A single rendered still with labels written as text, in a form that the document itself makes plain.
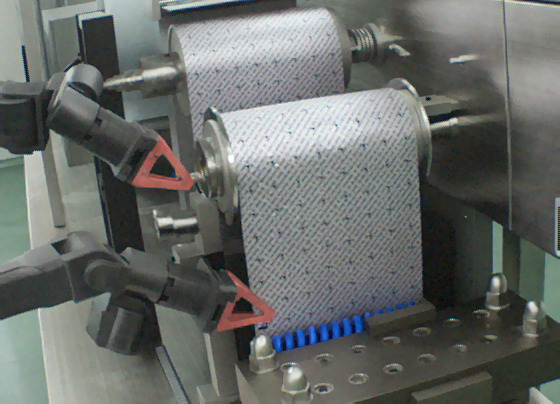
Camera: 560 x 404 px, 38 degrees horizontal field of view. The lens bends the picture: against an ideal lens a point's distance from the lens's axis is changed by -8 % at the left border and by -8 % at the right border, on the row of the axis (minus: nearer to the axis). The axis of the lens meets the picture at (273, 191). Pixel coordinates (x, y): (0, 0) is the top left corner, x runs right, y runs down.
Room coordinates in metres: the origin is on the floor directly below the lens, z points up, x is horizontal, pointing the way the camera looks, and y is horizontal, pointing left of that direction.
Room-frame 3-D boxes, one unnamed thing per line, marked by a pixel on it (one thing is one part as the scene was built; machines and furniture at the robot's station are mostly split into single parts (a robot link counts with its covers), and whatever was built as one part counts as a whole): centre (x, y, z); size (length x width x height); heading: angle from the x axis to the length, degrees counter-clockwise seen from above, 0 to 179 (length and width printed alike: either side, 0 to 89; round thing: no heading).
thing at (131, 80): (1.26, 0.21, 1.33); 0.06 x 0.03 x 0.03; 105
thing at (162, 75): (1.27, 0.15, 1.33); 0.06 x 0.06 x 0.06; 15
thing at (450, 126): (1.11, -0.22, 1.25); 0.07 x 0.04 x 0.04; 105
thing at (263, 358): (0.91, 0.03, 1.05); 0.04 x 0.04 x 0.04
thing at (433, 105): (1.12, -0.23, 1.28); 0.06 x 0.05 x 0.02; 105
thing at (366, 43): (1.36, -0.15, 1.33); 0.07 x 0.07 x 0.07; 15
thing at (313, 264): (1.01, -0.07, 1.11); 0.23 x 0.01 x 0.18; 105
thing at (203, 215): (1.06, 0.11, 1.05); 0.06 x 0.05 x 0.31; 105
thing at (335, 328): (0.99, -0.08, 1.03); 0.21 x 0.04 x 0.03; 105
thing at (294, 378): (0.82, 0.00, 1.05); 0.04 x 0.04 x 0.04
